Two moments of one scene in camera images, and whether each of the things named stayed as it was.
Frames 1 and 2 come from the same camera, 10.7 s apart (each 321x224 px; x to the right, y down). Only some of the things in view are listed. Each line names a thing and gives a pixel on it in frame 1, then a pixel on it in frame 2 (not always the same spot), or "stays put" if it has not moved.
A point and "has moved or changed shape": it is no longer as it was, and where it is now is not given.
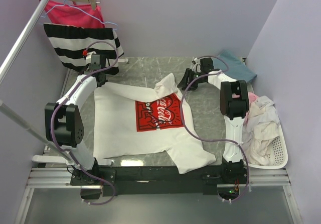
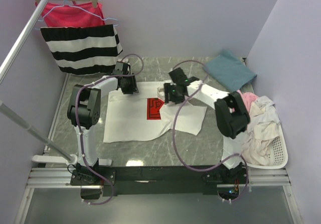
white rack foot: x=59 y=159 stays put
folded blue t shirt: x=232 y=66 stays put
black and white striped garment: x=72 y=43 stays put
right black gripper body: x=189 y=74 to x=174 y=95
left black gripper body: x=105 y=81 to x=130 y=85
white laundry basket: x=280 y=153 stays put
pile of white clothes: x=263 y=123 stays put
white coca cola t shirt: x=130 y=121 has moved or changed shape
